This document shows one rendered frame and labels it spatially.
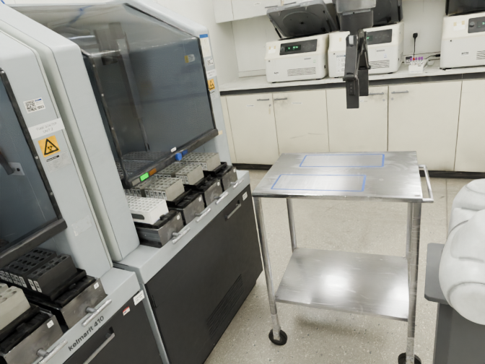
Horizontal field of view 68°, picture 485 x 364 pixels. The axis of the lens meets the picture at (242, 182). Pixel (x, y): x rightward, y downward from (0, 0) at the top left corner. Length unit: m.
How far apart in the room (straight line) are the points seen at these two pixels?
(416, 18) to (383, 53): 0.68
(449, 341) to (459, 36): 2.37
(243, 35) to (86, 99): 3.19
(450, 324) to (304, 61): 2.58
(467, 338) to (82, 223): 1.15
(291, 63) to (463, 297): 2.80
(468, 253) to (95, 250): 1.01
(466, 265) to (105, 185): 1.00
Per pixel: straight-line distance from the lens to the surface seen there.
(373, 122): 3.30
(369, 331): 1.95
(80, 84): 1.19
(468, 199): 1.02
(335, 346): 1.88
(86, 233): 1.21
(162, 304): 1.40
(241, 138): 3.76
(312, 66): 3.31
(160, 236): 1.32
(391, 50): 3.19
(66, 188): 1.15
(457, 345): 1.25
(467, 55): 3.19
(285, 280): 1.78
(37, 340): 1.09
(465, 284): 0.83
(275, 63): 3.44
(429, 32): 3.79
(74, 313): 1.13
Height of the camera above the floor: 1.40
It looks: 23 degrees down
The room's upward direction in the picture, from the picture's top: 9 degrees counter-clockwise
